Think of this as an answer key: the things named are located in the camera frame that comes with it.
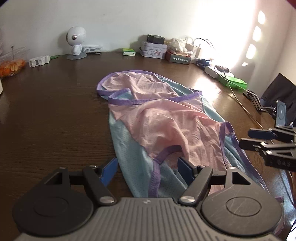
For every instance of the white robot figurine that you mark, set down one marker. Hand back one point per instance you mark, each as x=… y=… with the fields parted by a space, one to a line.
x=75 y=38

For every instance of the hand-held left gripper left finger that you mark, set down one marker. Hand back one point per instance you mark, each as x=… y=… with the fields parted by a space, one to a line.
x=109 y=169

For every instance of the small black box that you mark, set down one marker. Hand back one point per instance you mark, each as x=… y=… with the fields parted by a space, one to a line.
x=156 y=39

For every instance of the black folding stand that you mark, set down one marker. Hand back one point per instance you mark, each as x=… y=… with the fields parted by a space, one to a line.
x=256 y=99

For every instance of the blue magnetic phone mount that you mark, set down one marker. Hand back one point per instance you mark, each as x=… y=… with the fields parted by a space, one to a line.
x=281 y=112

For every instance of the green tissue packet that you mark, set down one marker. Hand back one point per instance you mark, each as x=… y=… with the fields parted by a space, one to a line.
x=128 y=51

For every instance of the black power adapter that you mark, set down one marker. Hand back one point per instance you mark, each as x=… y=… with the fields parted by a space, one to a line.
x=221 y=68

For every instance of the dark red labelled box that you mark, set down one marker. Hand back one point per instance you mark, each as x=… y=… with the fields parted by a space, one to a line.
x=178 y=58

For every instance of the printed tin box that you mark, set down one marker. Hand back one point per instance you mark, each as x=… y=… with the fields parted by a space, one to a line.
x=153 y=49

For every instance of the pink and blue mesh vest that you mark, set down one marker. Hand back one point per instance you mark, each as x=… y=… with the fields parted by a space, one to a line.
x=166 y=120

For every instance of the black chair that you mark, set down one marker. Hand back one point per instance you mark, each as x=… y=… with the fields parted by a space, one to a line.
x=281 y=89

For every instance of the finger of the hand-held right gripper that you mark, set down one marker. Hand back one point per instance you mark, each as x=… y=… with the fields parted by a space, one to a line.
x=251 y=143
x=259 y=133

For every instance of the small white electronic device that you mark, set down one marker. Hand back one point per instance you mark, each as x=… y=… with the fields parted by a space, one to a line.
x=92 y=49

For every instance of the green flat box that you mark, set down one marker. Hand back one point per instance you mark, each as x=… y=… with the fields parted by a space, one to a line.
x=232 y=81

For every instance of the white power strip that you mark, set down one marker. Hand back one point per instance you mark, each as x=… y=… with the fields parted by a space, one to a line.
x=211 y=71

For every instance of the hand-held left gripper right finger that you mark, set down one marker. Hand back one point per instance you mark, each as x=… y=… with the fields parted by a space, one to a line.
x=184 y=168

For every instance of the white ribbed plastic holder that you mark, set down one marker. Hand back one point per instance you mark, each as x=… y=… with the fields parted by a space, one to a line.
x=39 y=61

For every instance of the crumpled plastic bag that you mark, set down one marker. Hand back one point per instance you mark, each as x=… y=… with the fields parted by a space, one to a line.
x=177 y=44

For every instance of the small blue item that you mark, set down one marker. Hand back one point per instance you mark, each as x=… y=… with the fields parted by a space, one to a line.
x=205 y=63

